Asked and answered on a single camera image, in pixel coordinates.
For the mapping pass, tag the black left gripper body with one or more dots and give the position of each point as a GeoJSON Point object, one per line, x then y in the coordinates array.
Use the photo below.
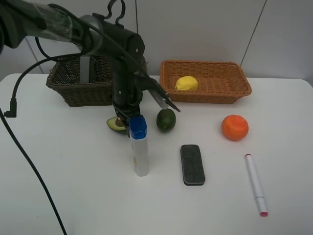
{"type": "Point", "coordinates": [126, 97]}

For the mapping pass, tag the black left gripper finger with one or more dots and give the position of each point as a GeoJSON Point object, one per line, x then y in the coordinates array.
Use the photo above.
{"type": "Point", "coordinates": [124, 118]}
{"type": "Point", "coordinates": [160, 96]}

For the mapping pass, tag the halved avocado with pit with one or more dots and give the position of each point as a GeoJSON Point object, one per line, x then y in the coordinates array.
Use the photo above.
{"type": "Point", "coordinates": [116, 124]}

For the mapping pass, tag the white bottle blue cap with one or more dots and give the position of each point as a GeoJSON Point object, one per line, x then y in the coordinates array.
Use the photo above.
{"type": "Point", "coordinates": [139, 143]}

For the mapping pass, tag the yellow lemon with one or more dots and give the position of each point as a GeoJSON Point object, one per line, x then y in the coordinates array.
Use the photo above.
{"type": "Point", "coordinates": [186, 83]}

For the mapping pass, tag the dark green pump bottle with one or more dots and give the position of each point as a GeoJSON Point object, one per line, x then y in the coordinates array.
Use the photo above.
{"type": "Point", "coordinates": [86, 69]}

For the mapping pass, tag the orange tangerine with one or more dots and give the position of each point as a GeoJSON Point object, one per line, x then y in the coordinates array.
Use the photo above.
{"type": "Point", "coordinates": [234, 127]}

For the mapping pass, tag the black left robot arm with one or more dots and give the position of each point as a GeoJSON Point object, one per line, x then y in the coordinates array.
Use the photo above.
{"type": "Point", "coordinates": [95, 36]}

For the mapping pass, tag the green lime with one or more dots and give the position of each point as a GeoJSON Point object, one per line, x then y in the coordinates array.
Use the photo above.
{"type": "Point", "coordinates": [166, 120]}

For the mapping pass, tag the orange wicker basket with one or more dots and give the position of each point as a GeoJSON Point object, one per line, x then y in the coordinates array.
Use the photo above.
{"type": "Point", "coordinates": [219, 82]}

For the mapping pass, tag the dark brown wicker basket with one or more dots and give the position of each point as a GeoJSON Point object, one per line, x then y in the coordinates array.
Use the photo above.
{"type": "Point", "coordinates": [64, 78]}

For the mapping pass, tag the black whiteboard eraser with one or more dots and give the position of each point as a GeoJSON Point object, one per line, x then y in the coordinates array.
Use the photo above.
{"type": "Point", "coordinates": [192, 168]}

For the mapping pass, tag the white marker pink caps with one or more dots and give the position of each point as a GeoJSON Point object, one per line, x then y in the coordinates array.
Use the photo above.
{"type": "Point", "coordinates": [256, 186]}

